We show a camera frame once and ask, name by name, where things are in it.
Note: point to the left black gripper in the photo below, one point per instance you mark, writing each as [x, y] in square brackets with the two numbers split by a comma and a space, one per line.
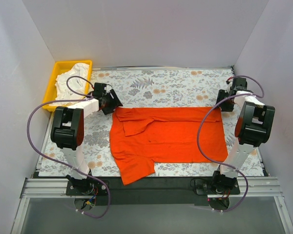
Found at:
[112, 103]

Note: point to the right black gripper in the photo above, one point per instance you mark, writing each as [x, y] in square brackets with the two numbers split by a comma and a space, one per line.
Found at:
[224, 102]

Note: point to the orange t shirt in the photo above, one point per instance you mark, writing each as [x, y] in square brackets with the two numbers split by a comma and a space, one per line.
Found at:
[141, 137]

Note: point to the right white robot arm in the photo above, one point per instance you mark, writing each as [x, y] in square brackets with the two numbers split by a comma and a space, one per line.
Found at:
[253, 128]

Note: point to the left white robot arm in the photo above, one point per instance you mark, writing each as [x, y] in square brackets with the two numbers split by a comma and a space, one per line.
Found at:
[68, 126]

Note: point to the white t shirt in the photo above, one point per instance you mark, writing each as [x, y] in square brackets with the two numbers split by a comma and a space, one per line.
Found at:
[72, 83]

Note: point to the yellow plastic bin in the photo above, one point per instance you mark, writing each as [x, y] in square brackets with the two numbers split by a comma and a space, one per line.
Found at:
[51, 93]

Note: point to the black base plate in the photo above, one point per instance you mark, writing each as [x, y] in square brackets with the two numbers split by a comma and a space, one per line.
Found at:
[149, 190]

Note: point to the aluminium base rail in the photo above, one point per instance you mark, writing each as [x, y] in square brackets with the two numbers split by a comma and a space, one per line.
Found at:
[56, 187]

